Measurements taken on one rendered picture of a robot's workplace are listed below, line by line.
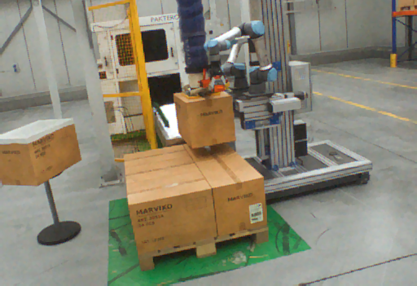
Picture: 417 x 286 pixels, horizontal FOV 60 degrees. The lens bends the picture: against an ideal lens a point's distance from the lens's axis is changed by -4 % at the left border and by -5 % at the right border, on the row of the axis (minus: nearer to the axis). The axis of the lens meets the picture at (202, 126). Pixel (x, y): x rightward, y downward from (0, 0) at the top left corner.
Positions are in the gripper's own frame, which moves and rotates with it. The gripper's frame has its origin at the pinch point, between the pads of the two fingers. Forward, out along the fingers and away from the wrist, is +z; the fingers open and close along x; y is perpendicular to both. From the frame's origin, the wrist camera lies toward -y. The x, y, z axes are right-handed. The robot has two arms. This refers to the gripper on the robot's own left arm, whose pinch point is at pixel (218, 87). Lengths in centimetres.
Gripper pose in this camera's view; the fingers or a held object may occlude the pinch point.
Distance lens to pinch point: 283.7
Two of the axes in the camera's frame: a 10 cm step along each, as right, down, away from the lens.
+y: -2.5, -2.4, 9.4
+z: 1.3, 9.5, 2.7
